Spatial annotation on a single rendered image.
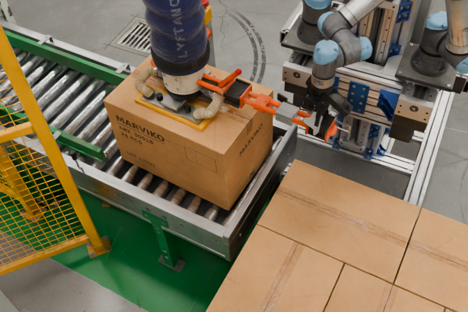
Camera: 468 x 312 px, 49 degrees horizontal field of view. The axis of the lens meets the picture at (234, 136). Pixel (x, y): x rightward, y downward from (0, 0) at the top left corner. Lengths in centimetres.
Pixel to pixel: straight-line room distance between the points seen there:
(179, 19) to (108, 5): 270
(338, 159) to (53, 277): 164
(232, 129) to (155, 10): 56
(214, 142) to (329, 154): 107
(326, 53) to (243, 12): 263
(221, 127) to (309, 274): 68
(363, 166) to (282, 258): 93
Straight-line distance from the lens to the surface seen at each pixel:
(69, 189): 247
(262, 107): 193
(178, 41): 188
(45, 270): 298
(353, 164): 291
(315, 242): 223
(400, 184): 288
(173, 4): 178
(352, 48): 169
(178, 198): 236
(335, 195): 236
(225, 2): 435
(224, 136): 202
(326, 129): 185
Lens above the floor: 248
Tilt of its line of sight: 49 degrees down
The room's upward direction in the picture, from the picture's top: 4 degrees counter-clockwise
